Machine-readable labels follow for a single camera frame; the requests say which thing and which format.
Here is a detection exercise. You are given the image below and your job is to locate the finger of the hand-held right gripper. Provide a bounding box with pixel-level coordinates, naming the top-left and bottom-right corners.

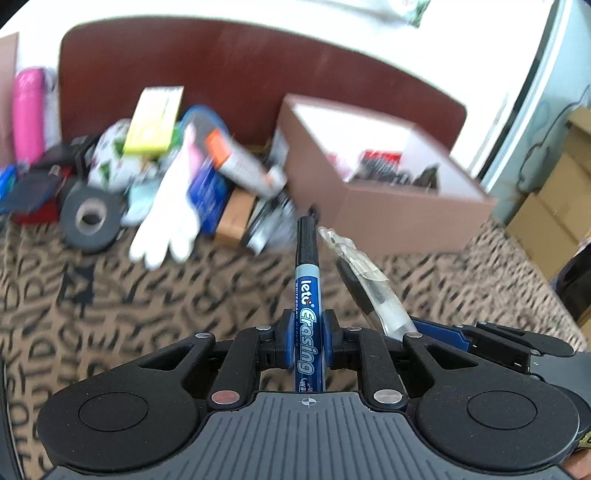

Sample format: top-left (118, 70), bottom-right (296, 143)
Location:
top-left (412, 318), bottom-right (533, 372)

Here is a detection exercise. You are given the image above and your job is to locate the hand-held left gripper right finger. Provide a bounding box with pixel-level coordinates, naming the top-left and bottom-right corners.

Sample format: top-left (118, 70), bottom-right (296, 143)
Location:
top-left (322, 308), bottom-right (483, 411)

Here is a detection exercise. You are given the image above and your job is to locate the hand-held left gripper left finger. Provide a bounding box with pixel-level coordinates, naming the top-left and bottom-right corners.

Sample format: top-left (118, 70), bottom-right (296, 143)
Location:
top-left (134, 309), bottom-right (297, 412)

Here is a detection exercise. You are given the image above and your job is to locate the blue whiteboard marker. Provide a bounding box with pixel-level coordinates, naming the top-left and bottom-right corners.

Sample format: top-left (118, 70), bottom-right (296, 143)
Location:
top-left (294, 216), bottom-right (329, 394)

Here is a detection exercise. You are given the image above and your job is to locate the pen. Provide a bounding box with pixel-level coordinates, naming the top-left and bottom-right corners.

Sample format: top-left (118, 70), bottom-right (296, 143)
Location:
top-left (318, 225), bottom-right (419, 340)

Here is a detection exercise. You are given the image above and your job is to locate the brown cardboard storage box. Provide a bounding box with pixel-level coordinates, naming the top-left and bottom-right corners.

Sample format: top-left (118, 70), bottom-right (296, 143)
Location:
top-left (278, 93), bottom-right (498, 258)

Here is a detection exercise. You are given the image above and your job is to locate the white glove with pink cuff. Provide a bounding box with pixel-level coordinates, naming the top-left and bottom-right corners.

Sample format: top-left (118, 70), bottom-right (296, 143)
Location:
top-left (128, 124), bottom-right (205, 269)

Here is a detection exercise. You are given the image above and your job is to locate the black tape roll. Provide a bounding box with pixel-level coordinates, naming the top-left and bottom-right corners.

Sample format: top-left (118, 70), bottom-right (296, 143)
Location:
top-left (59, 181), bottom-right (124, 254)

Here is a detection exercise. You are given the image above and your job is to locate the dark bag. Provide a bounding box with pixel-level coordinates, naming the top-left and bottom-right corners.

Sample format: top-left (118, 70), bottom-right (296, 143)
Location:
top-left (549, 244), bottom-right (591, 320)

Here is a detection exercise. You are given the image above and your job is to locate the small brown box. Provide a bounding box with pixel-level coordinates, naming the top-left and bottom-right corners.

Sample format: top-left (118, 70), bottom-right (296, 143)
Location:
top-left (213, 188), bottom-right (258, 248)

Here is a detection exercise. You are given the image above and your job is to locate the stack of cardboard boxes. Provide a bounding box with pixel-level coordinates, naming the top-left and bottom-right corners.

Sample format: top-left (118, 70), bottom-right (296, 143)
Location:
top-left (505, 105), bottom-right (591, 283)

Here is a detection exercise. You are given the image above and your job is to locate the patterned brown blanket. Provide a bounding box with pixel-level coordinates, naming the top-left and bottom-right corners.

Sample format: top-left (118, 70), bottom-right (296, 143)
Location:
top-left (0, 203), bottom-right (589, 480)

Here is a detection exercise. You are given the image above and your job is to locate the blue medicine box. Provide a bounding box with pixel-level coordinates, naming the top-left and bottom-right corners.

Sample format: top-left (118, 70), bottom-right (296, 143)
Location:
top-left (186, 168), bottom-right (230, 237)

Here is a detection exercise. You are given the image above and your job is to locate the orange and white medicine box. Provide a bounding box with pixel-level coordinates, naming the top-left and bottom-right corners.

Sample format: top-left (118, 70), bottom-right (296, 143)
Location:
top-left (203, 128), bottom-right (288, 200)

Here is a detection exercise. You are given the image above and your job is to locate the red packet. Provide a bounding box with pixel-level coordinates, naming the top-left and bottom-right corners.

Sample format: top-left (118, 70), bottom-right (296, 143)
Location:
top-left (359, 148), bottom-right (403, 163)

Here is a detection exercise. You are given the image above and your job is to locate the light green wipe packet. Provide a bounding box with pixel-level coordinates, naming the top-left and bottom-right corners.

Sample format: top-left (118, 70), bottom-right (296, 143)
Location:
top-left (126, 181), bottom-right (161, 219)

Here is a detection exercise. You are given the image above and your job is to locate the blue rimmed strainer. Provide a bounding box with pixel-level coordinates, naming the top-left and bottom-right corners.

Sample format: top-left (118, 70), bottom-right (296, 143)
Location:
top-left (179, 104), bottom-right (228, 141)

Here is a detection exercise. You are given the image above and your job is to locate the pale blue door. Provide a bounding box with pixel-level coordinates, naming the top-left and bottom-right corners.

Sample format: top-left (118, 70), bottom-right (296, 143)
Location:
top-left (484, 0), bottom-right (591, 223)

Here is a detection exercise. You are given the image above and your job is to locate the white patterned cloth pouch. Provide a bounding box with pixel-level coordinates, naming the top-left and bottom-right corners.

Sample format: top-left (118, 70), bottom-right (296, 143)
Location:
top-left (87, 118), bottom-right (145, 191)

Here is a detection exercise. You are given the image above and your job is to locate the yellow medicine box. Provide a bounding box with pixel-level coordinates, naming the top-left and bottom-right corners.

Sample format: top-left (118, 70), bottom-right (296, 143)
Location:
top-left (123, 86), bottom-right (184, 156)

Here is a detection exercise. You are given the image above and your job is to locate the brown wooden headboard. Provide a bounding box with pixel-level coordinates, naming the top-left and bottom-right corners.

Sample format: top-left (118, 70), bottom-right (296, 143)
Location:
top-left (57, 17), bottom-right (468, 149)

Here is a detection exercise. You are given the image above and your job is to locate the red box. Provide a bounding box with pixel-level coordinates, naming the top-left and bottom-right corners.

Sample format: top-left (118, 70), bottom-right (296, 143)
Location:
top-left (13, 165), bottom-right (74, 226)

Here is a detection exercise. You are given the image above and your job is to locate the black remote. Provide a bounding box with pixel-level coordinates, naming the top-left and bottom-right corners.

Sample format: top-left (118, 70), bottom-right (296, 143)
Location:
top-left (33, 135), bottom-right (101, 179)

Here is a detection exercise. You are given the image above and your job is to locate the dark blue wallet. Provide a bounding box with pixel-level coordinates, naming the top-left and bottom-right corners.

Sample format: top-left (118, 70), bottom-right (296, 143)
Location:
top-left (7, 172), bottom-right (62, 214)

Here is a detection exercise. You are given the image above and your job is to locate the pink bottle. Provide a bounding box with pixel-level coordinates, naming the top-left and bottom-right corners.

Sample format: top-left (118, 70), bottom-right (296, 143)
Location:
top-left (12, 66), bottom-right (48, 165)

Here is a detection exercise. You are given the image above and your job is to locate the olive strap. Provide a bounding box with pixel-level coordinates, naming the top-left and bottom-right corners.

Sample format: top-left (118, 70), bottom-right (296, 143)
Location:
top-left (412, 164), bottom-right (440, 188)

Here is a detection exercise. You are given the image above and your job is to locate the wall poster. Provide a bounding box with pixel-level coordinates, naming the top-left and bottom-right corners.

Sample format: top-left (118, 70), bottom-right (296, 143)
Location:
top-left (369, 0), bottom-right (433, 29)

